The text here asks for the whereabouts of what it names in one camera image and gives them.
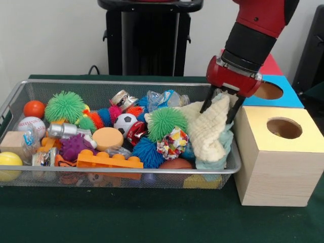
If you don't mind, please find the silver toy robot figure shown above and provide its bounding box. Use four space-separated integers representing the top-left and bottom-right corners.
47 122 93 139

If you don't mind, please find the orange plastic compartment tray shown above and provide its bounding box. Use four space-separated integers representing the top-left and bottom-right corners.
76 149 144 170

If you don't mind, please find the mint green cloth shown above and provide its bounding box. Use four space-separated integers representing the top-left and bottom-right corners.
194 89 235 171

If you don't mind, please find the wooden box with three holes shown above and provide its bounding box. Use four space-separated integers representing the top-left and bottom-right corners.
219 49 324 206

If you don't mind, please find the yellow ball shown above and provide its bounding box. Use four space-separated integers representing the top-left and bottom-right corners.
0 151 23 182

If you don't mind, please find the cream fluffy cloth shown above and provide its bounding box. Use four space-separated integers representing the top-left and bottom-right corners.
174 94 232 161

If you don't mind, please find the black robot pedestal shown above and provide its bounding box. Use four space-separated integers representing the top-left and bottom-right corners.
97 0 205 76

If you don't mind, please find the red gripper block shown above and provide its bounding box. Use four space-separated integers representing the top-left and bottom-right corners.
199 56 263 125

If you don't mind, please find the dark green tablecloth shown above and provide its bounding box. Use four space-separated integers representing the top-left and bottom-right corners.
0 73 324 243

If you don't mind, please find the black chair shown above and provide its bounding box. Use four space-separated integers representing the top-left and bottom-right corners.
292 4 324 102

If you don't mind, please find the wire mesh bin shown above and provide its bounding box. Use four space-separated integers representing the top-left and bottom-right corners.
0 78 241 189

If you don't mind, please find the colourful geometric print cloth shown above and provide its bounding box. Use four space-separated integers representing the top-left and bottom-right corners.
156 126 189 160

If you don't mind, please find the black and white soccer ball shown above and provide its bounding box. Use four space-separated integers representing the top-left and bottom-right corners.
113 113 139 135

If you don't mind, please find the blue spiky rubber ball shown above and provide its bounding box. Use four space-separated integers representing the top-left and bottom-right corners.
132 138 165 169

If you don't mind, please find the green spiky rubber ball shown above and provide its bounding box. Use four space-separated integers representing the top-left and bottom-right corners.
146 107 188 142
45 91 86 125

